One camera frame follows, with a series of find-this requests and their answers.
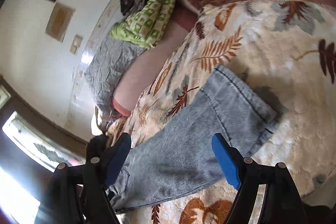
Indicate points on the grey-blue denim pants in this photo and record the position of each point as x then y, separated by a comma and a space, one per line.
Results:
183, 155

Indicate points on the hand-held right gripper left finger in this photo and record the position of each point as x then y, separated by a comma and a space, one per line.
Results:
115, 161

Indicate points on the grey quilted blanket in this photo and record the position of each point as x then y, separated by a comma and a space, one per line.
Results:
110, 66

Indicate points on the small picture frame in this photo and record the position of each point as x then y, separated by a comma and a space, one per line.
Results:
59, 21

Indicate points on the green patterned blanket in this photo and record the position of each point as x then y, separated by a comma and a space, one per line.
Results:
155, 11

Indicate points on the cream leaf print blanket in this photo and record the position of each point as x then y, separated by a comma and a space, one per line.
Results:
288, 82

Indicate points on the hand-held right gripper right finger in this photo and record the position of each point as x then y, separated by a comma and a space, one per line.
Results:
225, 161

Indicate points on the black jacket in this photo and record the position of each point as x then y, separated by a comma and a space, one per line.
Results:
95, 146

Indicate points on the beige wall switch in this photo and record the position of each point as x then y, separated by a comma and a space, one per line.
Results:
76, 44

